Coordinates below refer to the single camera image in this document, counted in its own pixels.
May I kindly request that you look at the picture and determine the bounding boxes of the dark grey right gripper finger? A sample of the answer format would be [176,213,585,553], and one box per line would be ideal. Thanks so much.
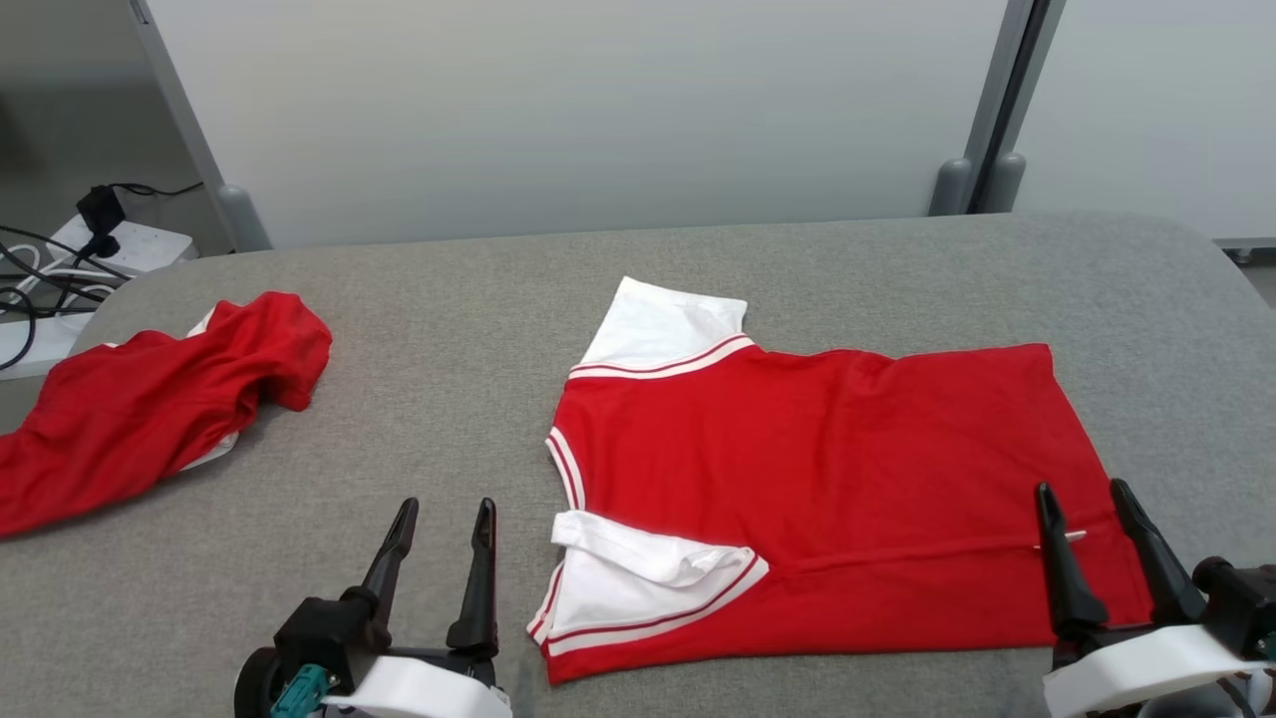
[1110,479,1207,627]
[1034,482,1110,641]

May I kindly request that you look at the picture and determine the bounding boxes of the black floor cable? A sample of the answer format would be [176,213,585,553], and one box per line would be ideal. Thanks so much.
[0,284,41,372]
[0,224,133,305]

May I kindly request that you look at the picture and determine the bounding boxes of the black left cable teal connector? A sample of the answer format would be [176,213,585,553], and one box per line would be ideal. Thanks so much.
[269,663,342,718]

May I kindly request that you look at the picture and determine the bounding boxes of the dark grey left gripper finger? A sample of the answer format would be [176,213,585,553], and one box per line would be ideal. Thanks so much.
[446,498,498,661]
[361,498,420,624]

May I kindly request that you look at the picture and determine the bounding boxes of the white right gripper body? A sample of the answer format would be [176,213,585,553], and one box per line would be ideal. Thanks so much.
[1042,620,1276,718]

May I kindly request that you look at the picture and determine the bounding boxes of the white power strip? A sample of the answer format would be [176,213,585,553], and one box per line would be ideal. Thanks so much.
[0,219,197,382]

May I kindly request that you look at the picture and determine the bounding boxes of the red shorts with white stripe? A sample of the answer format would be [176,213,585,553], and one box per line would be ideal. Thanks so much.
[0,290,334,539]

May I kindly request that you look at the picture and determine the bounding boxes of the black power plug adapter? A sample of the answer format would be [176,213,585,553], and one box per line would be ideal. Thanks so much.
[77,181,205,260]

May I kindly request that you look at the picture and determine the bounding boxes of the red shirt with white sleeves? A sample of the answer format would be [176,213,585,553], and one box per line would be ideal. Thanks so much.
[526,276,1157,687]

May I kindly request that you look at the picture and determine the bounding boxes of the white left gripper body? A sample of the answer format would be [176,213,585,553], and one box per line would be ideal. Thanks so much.
[234,643,514,718]

